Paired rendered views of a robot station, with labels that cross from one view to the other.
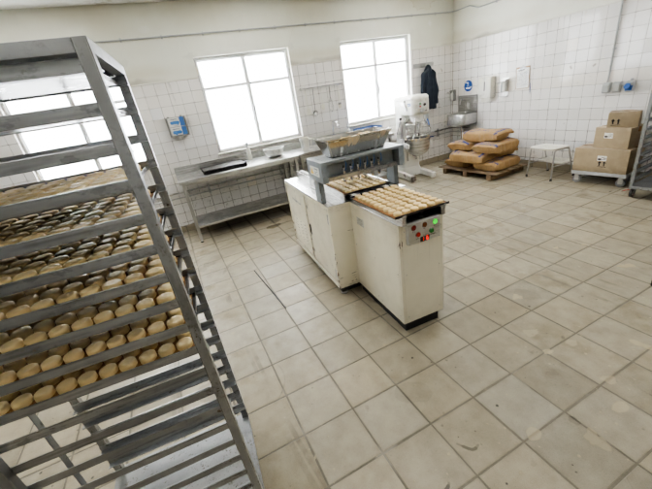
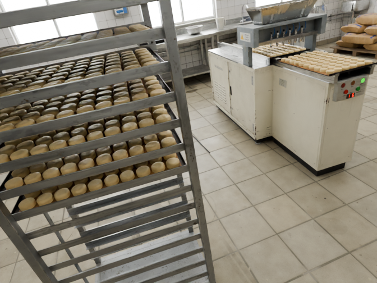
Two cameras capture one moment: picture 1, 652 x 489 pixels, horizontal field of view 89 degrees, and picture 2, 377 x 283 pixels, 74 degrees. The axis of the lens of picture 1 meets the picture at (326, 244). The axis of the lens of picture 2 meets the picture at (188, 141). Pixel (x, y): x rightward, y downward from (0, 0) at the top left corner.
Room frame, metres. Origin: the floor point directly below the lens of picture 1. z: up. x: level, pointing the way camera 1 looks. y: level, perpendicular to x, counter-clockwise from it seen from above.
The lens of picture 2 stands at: (0.13, 0.34, 1.48)
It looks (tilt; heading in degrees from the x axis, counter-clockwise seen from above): 29 degrees down; 8
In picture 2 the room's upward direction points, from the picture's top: 10 degrees counter-clockwise
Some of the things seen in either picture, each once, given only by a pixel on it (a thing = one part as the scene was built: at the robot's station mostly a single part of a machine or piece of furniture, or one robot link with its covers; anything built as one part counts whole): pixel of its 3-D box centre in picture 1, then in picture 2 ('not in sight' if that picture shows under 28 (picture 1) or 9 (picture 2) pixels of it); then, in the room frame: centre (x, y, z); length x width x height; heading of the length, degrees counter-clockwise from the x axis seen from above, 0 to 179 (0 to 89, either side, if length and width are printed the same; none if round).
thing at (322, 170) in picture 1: (356, 172); (279, 40); (2.72, -0.35, 1.01); 0.72 x 0.33 x 0.34; 108
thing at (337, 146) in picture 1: (352, 143); (280, 12); (2.72, -0.35, 1.25); 0.56 x 0.29 x 0.14; 108
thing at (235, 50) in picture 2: (315, 183); (238, 51); (3.10, 0.00, 0.88); 1.28 x 0.01 x 0.07; 18
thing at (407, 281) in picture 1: (394, 254); (310, 112); (2.24, -0.50, 0.45); 0.70 x 0.34 x 0.90; 18
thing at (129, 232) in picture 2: (174, 421); (139, 229); (1.15, 0.86, 0.33); 0.64 x 0.03 x 0.03; 108
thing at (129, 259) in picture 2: (144, 459); (133, 255); (0.78, 0.74, 0.60); 0.64 x 0.03 x 0.03; 108
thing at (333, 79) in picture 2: (337, 189); (260, 55); (2.78, -0.17, 0.87); 2.01 x 0.03 x 0.07; 18
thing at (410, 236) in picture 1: (423, 230); (349, 88); (1.89, -0.62, 0.77); 0.24 x 0.04 x 0.14; 108
